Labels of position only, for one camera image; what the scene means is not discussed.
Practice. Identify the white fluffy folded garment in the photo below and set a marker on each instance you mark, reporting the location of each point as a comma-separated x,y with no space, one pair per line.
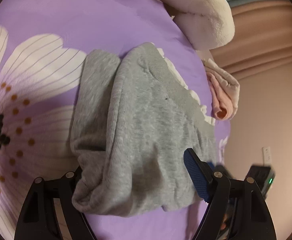
207,24

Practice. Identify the white wall socket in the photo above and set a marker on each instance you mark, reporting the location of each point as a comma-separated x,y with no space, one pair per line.
266,155

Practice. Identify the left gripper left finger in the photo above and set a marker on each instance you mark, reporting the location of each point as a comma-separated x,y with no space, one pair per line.
38,218

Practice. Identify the pink curtain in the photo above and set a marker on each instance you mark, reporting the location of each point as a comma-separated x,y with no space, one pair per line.
262,40

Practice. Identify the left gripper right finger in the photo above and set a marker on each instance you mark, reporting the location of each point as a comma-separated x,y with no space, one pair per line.
200,176

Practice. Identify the purple floral bed sheet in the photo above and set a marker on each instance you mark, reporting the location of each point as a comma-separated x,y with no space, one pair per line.
43,47

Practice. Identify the pink folded garment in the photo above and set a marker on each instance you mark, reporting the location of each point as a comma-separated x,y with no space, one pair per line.
221,102

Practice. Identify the grey New York sweatshirt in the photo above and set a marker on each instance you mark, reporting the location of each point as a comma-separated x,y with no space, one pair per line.
133,121

